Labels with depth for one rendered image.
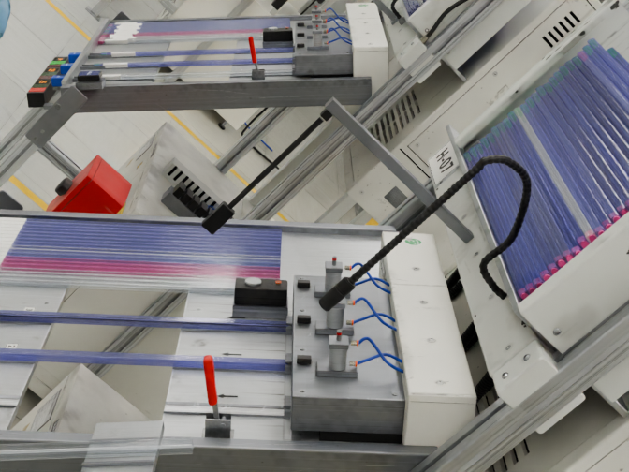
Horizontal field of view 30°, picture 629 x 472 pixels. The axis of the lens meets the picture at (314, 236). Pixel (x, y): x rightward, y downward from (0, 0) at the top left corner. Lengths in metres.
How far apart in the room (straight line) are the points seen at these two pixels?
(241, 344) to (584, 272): 0.54
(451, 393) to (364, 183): 1.45
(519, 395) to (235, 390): 0.39
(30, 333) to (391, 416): 0.54
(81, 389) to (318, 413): 0.78
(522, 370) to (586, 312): 0.09
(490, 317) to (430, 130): 1.36
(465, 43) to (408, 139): 0.26
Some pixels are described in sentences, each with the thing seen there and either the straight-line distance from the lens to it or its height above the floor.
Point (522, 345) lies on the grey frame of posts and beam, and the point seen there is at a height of 1.36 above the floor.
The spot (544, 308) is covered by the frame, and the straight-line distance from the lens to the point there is 1.30.
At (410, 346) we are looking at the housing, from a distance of 1.48.
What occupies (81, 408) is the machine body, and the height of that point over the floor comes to 0.62.
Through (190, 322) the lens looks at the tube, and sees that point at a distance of 1.66.
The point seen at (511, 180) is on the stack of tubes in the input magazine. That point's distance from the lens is 1.61.
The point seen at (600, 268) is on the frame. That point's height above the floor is 1.49.
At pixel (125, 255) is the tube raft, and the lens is 1.87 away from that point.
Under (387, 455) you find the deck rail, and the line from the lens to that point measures 1.39.
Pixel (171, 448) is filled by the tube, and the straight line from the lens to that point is 1.18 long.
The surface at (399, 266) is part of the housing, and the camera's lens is 1.69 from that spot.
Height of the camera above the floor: 1.63
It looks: 16 degrees down
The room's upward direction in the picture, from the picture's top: 47 degrees clockwise
